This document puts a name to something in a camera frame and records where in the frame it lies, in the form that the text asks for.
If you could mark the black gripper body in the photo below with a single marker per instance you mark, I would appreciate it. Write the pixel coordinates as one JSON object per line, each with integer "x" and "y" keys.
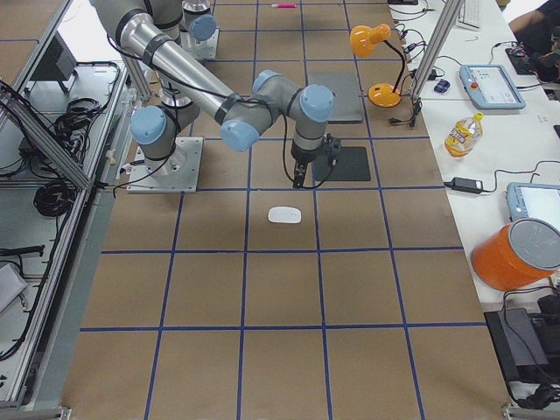
{"x": 303, "y": 157}

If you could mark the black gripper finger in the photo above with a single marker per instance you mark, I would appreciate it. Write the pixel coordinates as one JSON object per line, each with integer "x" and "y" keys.
{"x": 299, "y": 175}

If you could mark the white computer mouse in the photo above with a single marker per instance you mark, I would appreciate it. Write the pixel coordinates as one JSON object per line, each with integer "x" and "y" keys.
{"x": 284, "y": 215}

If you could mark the pink marker pen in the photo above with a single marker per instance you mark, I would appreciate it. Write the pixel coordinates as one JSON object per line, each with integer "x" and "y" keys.
{"x": 284, "y": 5}

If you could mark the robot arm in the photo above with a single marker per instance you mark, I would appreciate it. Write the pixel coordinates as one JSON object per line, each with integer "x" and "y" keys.
{"x": 199, "y": 31}
{"x": 151, "y": 31}

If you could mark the black mousepad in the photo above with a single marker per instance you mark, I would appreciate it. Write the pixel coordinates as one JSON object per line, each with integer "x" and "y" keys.
{"x": 351, "y": 164}

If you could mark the silver laptop notebook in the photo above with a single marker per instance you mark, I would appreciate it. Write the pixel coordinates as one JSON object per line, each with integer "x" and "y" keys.
{"x": 345, "y": 88}

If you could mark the small blue device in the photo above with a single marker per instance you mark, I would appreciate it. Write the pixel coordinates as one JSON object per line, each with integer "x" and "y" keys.
{"x": 442, "y": 86}

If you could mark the black power adapter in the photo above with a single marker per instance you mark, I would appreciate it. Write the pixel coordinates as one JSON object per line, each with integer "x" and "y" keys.
{"x": 465, "y": 185}

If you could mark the yellow drink bottle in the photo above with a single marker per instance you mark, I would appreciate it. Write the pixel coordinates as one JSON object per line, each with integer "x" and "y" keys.
{"x": 464, "y": 135}

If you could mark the blue teach pendant far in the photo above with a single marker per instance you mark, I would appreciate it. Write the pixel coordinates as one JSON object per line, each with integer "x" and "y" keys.
{"x": 490, "y": 88}

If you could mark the blue teach pendant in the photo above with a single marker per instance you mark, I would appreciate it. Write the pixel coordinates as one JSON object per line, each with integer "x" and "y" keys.
{"x": 536, "y": 201}
{"x": 490, "y": 88}

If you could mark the white keyboard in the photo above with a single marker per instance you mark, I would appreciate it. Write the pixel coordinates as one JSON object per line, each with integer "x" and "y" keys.
{"x": 469, "y": 15}

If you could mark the blue teach pendant near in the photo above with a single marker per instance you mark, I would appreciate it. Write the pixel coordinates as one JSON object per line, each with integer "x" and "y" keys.
{"x": 536, "y": 201}

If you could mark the orange bucket with lid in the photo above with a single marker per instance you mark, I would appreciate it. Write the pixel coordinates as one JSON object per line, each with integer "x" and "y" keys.
{"x": 520, "y": 253}

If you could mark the person in dark clothes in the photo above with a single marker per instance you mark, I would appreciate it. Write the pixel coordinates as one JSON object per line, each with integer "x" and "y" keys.
{"x": 534, "y": 30}

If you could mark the black box on desk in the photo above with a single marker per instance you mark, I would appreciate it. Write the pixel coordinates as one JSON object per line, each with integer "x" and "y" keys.
{"x": 518, "y": 349}

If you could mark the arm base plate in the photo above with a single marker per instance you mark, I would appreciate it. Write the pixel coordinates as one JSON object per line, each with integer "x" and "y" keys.
{"x": 204, "y": 50}
{"x": 180, "y": 173}

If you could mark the aluminium frame post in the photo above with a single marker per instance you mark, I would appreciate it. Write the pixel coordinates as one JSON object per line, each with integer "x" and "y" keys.
{"x": 441, "y": 31}

